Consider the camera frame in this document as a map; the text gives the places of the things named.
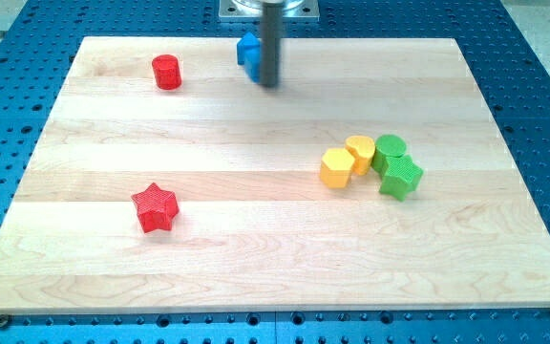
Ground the red star block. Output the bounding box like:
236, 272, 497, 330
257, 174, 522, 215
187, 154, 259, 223
131, 183, 180, 233

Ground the light wooden board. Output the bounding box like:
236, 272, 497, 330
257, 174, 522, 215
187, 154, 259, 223
0, 36, 550, 314

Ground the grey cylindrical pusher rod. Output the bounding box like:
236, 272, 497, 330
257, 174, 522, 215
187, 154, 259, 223
260, 0, 284, 88

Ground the red cylinder block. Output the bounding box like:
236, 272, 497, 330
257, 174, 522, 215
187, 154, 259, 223
152, 54, 182, 90

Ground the green star block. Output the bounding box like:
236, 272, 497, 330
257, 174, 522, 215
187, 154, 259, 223
379, 155, 424, 202

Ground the blue perforated metal table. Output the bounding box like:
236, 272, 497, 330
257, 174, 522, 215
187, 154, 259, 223
0, 0, 550, 343

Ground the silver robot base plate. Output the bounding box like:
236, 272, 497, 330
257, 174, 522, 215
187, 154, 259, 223
218, 0, 320, 23

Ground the yellow hexagon block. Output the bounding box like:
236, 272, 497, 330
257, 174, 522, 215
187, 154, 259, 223
319, 148, 355, 188

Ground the yellow heart block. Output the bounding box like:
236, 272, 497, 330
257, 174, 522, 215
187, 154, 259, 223
345, 135, 375, 176

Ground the green cylinder block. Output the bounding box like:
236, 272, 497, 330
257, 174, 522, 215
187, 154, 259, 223
371, 134, 407, 174

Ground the blue pentagon block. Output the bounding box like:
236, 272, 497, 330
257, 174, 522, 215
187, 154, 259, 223
236, 32, 261, 65

